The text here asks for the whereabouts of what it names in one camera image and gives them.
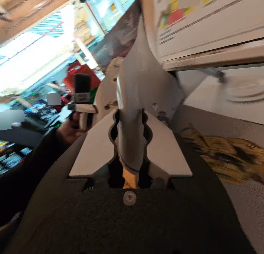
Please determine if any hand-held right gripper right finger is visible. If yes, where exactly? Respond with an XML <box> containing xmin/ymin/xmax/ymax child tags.
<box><xmin>142</xmin><ymin>109</ymin><xmax>193</xmax><ymax>178</ymax></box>

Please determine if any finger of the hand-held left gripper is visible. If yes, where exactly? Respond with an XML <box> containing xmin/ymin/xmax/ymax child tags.
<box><xmin>54</xmin><ymin>106</ymin><xmax>73</xmax><ymax>124</ymax></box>

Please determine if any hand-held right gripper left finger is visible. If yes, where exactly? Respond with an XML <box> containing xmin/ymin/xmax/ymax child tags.
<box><xmin>69</xmin><ymin>109</ymin><xmax>120</xmax><ymax>178</ymax></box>

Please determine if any building instruction booklet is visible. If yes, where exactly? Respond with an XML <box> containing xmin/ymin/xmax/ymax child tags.
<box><xmin>94</xmin><ymin>14</ymin><xmax>264</xmax><ymax>254</ymax></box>

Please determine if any person's left forearm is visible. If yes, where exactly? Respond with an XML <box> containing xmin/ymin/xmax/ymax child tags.
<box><xmin>0</xmin><ymin>124</ymin><xmax>70</xmax><ymax>227</ymax></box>

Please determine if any person's left hand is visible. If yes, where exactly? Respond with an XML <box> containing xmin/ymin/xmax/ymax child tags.
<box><xmin>57</xmin><ymin>113</ymin><xmax>87</xmax><ymax>145</ymax></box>

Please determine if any red felt bag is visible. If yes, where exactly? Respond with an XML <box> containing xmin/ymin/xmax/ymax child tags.
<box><xmin>63</xmin><ymin>62</ymin><xmax>101</xmax><ymax>89</ymax></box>

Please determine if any instruction sheet with coloured blocks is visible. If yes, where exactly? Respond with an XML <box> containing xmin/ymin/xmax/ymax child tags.
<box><xmin>152</xmin><ymin>0</ymin><xmax>264</xmax><ymax>62</ymax></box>

